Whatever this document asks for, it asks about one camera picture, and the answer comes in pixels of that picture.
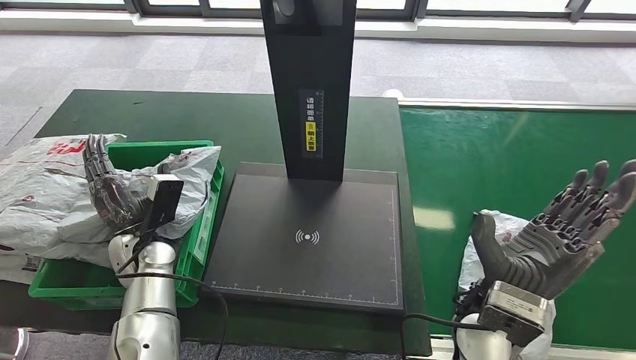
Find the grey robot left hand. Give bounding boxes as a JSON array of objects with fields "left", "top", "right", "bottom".
[{"left": 82, "top": 133, "right": 150, "bottom": 232}]

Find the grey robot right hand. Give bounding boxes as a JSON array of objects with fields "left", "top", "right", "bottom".
[{"left": 470, "top": 158, "right": 636, "bottom": 302}]

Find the grey parcel bag red print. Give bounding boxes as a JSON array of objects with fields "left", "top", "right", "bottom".
[
  {"left": 0, "top": 166, "right": 131, "bottom": 269},
  {"left": 57, "top": 145, "right": 222, "bottom": 245},
  {"left": 457, "top": 209, "right": 557, "bottom": 360}
]

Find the large white printed parcel bag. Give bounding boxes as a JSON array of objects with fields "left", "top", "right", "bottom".
[{"left": 0, "top": 133, "right": 128, "bottom": 285}]

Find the green conveyor belt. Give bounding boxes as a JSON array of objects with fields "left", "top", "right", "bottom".
[{"left": 398, "top": 99, "right": 636, "bottom": 360}]

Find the black inbound scanner machine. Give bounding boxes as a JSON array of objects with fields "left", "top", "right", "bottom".
[{"left": 203, "top": 0, "right": 404, "bottom": 315}]

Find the green plastic crate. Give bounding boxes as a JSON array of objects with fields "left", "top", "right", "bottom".
[{"left": 28, "top": 139, "right": 226, "bottom": 311}]

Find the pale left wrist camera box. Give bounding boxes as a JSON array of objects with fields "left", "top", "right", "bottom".
[{"left": 144, "top": 173, "right": 185, "bottom": 232}]

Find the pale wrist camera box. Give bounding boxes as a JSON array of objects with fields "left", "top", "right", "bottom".
[
  {"left": 478, "top": 280, "right": 548, "bottom": 348},
  {"left": 144, "top": 173, "right": 185, "bottom": 232}
]

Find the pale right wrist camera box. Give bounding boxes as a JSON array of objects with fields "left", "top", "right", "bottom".
[{"left": 478, "top": 280, "right": 548, "bottom": 348}]

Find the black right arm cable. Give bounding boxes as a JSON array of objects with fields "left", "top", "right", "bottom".
[{"left": 401, "top": 311, "right": 485, "bottom": 360}]

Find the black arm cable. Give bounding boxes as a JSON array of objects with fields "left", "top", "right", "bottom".
[
  {"left": 401, "top": 311, "right": 485, "bottom": 360},
  {"left": 115, "top": 223, "right": 230, "bottom": 360}
]

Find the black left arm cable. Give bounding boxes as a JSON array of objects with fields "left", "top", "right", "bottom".
[{"left": 115, "top": 223, "right": 230, "bottom": 360}]

